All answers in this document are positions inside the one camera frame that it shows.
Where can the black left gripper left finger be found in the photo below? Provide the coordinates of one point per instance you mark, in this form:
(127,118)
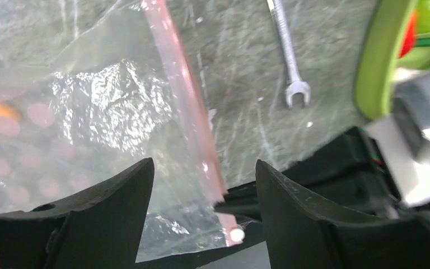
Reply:
(98,227)

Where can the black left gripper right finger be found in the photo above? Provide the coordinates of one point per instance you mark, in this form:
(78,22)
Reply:
(305,230)

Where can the clear zip top bag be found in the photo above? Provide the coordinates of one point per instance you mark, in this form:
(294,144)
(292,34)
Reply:
(99,86)

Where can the lime green food tray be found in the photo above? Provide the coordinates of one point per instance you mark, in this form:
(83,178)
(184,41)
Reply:
(380,57)

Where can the silver open-end wrench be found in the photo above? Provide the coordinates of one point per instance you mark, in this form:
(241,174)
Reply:
(295,84)

